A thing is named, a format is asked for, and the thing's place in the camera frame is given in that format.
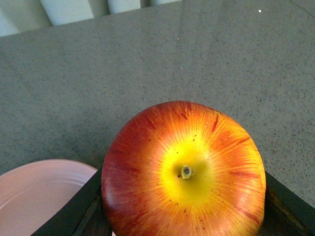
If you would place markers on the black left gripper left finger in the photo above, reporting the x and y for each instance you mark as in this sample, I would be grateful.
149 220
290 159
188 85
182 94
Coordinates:
81 216

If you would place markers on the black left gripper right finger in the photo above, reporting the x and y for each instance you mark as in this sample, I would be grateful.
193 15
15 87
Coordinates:
286 214

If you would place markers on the red yellow apple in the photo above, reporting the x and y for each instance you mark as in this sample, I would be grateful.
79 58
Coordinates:
183 169

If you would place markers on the pink plate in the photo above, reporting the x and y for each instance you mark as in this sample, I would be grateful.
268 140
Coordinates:
33 193

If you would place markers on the beige pleated curtain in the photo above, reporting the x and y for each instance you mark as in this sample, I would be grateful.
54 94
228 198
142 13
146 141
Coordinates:
18 16

